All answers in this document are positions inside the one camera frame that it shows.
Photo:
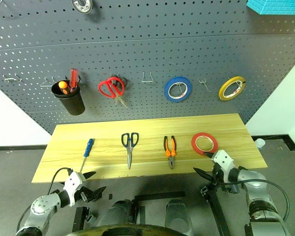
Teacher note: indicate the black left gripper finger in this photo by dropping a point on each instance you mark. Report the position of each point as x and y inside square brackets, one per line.
[89, 175]
[97, 193]

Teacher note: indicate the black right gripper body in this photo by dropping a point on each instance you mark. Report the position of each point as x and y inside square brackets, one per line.
[217, 175]

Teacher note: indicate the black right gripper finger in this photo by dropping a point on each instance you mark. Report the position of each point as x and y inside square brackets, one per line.
[209, 155]
[204, 175]

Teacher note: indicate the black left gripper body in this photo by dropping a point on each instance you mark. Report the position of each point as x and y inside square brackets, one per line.
[83, 195]

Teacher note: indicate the red tape roll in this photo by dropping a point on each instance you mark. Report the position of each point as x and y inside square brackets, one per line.
[194, 145]

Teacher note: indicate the orange black pliers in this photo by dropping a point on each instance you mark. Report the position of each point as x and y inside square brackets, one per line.
[171, 161]

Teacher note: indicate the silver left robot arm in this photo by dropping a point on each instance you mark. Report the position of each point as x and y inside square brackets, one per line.
[43, 205]

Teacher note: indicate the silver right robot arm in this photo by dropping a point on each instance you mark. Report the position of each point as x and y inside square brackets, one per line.
[255, 182]

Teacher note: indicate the grey metal pegboard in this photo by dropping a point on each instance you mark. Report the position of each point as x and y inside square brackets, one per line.
[147, 49]

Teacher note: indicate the small translucent plastic cup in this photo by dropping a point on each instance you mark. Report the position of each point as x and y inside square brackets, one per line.
[259, 143]

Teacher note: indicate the yellow tape roll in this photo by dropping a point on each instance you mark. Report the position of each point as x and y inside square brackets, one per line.
[222, 90]

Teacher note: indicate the black plastic cup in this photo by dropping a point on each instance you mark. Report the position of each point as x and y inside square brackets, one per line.
[72, 103]

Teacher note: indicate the blue tape roll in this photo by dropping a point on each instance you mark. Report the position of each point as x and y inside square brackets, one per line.
[167, 89]

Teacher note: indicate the teal foam block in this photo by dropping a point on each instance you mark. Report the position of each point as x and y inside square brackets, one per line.
[277, 6]

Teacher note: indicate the grey tape roll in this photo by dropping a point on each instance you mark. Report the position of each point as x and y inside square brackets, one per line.
[81, 6]

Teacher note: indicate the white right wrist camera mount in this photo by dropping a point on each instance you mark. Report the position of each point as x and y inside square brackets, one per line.
[222, 159]

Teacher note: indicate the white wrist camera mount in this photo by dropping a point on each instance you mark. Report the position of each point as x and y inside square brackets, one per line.
[222, 159]
[72, 183]

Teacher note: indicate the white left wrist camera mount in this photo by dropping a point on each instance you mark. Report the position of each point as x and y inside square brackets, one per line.
[72, 183]

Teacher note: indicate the black metal table frame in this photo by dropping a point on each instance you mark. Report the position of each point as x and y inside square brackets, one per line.
[214, 204]

